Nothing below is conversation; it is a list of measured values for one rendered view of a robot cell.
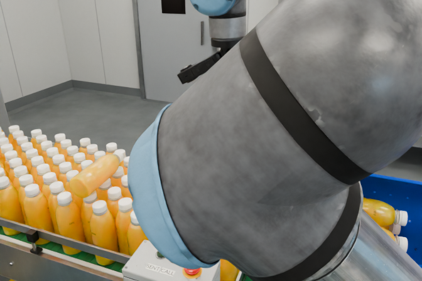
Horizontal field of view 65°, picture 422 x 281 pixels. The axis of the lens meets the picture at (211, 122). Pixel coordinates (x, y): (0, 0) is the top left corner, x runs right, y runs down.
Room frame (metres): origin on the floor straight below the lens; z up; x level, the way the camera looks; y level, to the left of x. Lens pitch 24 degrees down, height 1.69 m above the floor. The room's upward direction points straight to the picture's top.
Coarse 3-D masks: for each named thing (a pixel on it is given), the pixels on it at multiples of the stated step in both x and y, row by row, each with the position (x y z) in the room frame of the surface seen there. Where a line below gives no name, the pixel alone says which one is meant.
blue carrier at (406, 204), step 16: (368, 176) 0.77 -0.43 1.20; (384, 176) 0.74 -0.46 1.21; (368, 192) 0.81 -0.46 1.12; (384, 192) 0.79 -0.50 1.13; (400, 192) 0.77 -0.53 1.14; (416, 192) 0.76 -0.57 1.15; (400, 208) 0.78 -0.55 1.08; (416, 208) 0.77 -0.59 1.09; (416, 224) 0.75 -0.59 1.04; (416, 240) 0.73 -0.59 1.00; (416, 256) 0.70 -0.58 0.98
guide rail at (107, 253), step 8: (0, 224) 0.86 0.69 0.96; (8, 224) 0.84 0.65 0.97; (16, 224) 0.83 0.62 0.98; (24, 232) 0.82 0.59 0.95; (40, 232) 0.80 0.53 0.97; (48, 232) 0.79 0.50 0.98; (56, 240) 0.78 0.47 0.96; (64, 240) 0.77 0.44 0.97; (72, 240) 0.76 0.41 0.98; (80, 248) 0.75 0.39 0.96; (88, 248) 0.74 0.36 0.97; (96, 248) 0.73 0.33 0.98; (104, 248) 0.73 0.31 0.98; (104, 256) 0.72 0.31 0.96; (112, 256) 0.71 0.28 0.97; (120, 256) 0.70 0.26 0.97; (128, 256) 0.70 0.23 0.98
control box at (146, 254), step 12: (144, 240) 0.63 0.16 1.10; (144, 252) 0.59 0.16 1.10; (156, 252) 0.59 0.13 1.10; (132, 264) 0.56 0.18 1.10; (144, 264) 0.56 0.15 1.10; (156, 264) 0.56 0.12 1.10; (168, 264) 0.56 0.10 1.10; (216, 264) 0.56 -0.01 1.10; (132, 276) 0.53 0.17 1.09; (144, 276) 0.52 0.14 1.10; (156, 276) 0.52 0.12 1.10; (168, 276) 0.52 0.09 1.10; (180, 276) 0.52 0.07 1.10; (192, 276) 0.52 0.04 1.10; (204, 276) 0.52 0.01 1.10; (216, 276) 0.54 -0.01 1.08
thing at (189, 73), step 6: (216, 54) 0.67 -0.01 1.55; (204, 60) 0.68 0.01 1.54; (210, 60) 0.68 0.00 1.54; (216, 60) 0.67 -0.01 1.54; (186, 66) 0.72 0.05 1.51; (192, 66) 0.69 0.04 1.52; (198, 66) 0.69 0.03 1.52; (204, 66) 0.68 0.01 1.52; (210, 66) 0.68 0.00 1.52; (180, 72) 0.71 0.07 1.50; (186, 72) 0.70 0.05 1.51; (192, 72) 0.69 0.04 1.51; (198, 72) 0.69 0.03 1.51; (204, 72) 0.68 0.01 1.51; (180, 78) 0.70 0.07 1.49; (186, 78) 0.70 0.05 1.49; (192, 78) 0.69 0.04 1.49
